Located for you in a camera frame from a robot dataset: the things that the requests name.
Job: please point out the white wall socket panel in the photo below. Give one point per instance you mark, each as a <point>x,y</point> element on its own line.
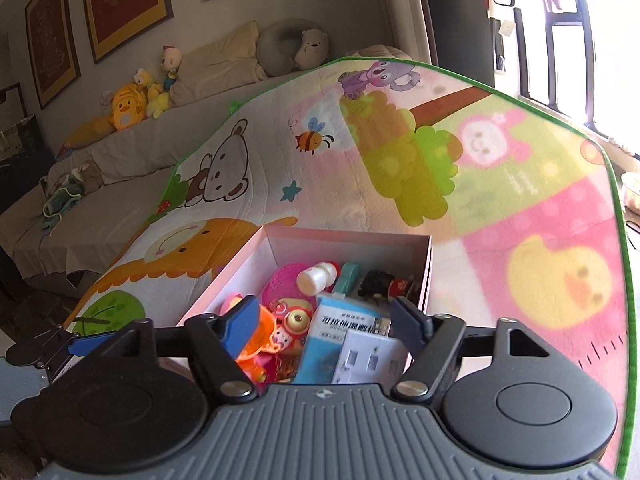
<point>370,360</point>

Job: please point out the yellow duck plush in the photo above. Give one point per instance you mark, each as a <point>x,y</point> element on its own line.
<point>127,110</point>

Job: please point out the baby doll with pink face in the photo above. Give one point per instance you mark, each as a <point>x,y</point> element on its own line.
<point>169,57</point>

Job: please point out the grey neck pillow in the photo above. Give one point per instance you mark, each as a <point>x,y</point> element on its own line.
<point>272,45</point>

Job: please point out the teal plastic item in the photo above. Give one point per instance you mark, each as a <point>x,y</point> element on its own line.
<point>350,272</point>

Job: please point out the beige curtain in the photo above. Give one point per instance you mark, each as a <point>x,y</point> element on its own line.
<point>405,5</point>

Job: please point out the white bottle with red cap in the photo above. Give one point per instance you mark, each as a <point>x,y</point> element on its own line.
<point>315,277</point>

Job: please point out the white plant pot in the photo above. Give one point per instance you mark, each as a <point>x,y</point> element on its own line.
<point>631,187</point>

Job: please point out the beige pillow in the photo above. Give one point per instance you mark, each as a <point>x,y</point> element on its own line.
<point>215,65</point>

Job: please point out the tan cloth bundle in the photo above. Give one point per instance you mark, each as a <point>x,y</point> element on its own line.
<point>92,175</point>

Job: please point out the pink plastic toy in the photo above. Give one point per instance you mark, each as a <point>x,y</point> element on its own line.
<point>231,305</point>

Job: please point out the grey bear plush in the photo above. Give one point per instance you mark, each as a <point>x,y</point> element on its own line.
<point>312,47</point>

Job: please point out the small pink figure toy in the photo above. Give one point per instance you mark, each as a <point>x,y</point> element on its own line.
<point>282,340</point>

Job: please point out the pink cardboard box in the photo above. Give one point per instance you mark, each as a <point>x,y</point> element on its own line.
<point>345,245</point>

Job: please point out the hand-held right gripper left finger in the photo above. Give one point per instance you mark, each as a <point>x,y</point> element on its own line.
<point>242,325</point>

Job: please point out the small dark picture frame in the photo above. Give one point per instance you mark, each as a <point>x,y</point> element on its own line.
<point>10,105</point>

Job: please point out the small yellow plush toy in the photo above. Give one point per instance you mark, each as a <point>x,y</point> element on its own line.
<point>155,102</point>

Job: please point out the black-haired doll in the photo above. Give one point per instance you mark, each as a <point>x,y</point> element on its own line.
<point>395,287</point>

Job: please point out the blue and white medicine box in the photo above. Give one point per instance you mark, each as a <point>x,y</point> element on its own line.
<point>335,330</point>

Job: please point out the cartoon printed play mat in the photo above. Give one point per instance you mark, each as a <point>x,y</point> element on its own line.
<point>525,220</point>

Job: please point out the dark cabinet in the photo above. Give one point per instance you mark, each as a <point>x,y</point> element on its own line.
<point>20,170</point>

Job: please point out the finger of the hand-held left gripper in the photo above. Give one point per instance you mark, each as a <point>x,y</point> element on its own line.
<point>92,345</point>

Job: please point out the window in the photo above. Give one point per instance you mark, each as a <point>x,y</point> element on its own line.
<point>565,60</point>

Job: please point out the orange plastic toy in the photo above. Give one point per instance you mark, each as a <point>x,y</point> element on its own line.
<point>255,345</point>

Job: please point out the medium framed red picture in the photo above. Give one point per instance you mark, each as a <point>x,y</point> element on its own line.
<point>125,0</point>

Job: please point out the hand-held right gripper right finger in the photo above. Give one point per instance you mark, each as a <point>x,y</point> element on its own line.
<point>407,327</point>

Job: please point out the long yellow cushion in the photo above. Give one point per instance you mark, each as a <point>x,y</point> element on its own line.
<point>90,132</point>

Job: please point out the pink round strainer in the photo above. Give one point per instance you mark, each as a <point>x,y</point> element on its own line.
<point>282,280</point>

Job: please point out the beige round cushion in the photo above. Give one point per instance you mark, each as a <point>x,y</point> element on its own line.
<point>380,51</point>

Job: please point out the green cloth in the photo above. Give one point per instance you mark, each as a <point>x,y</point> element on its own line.
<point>60,197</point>

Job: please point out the beige sofa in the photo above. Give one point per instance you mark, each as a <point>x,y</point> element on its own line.
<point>100,220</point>

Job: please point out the narrow framed red picture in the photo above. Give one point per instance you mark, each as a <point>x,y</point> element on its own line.
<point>50,35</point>

